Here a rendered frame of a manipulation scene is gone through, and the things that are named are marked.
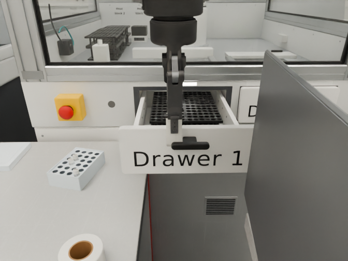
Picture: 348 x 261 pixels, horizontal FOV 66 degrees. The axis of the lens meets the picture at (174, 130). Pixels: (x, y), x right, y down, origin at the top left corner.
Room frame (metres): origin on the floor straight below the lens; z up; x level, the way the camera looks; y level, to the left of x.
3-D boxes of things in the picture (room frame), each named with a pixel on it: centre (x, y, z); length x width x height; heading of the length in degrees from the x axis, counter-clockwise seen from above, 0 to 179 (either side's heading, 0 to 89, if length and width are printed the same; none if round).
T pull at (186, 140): (0.47, -0.03, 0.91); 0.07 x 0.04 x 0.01; 91
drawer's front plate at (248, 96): (0.77, -0.34, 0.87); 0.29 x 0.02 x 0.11; 91
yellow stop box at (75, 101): (0.74, 0.30, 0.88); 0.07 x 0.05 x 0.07; 91
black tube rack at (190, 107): (0.70, -0.03, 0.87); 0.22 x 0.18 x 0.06; 1
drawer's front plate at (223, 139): (0.50, -0.03, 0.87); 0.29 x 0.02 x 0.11; 91
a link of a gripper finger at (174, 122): (0.45, 0.00, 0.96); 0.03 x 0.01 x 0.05; 2
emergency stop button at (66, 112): (0.70, 0.30, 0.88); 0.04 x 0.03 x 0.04; 91
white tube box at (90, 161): (0.57, 0.24, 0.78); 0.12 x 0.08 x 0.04; 166
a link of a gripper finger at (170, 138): (0.47, 0.00, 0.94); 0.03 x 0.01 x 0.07; 92
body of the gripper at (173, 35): (0.46, 0.00, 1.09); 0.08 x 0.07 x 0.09; 2
